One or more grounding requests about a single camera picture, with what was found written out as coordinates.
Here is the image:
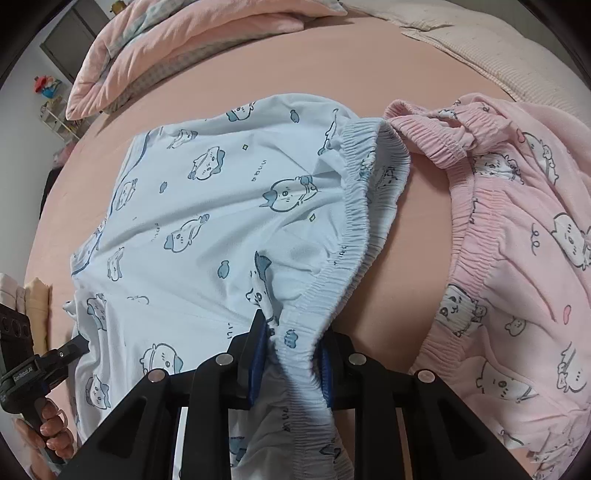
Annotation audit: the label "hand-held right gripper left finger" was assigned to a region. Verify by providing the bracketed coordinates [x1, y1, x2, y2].
[62, 309, 273, 480]

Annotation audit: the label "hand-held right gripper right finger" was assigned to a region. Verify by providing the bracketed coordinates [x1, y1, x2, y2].
[316, 330, 536, 480]

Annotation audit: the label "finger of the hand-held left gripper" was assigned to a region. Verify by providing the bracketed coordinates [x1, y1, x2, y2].
[41, 336, 90, 370]

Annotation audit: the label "light blue printed pajama shorts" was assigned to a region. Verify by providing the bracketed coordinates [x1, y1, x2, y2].
[62, 92, 411, 480]

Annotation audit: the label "person's left hand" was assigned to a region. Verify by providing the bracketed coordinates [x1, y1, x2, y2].
[39, 400, 78, 463]

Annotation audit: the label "cream folded garment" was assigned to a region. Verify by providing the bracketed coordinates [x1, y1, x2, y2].
[23, 277, 52, 356]

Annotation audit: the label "pale folded garment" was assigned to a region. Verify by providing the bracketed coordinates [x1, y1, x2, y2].
[0, 272, 26, 324]

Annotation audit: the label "pink printed pajama garment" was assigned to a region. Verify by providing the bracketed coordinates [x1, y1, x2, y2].
[383, 92, 591, 480]

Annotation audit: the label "white shelf rack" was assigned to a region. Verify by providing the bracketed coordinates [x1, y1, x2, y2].
[32, 74, 81, 144]

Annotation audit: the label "bed with pink sheet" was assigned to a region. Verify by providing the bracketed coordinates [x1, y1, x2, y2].
[21, 0, 591, 480]

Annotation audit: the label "grey door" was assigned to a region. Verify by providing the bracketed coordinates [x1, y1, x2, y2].
[39, 6, 114, 83]

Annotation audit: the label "pink folded quilt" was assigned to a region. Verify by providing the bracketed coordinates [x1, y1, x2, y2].
[65, 0, 349, 121]

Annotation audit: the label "large beige pillow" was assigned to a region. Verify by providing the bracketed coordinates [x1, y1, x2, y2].
[399, 9, 587, 125]

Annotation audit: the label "small beige pillow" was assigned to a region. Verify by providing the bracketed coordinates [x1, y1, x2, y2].
[344, 0, 444, 33]

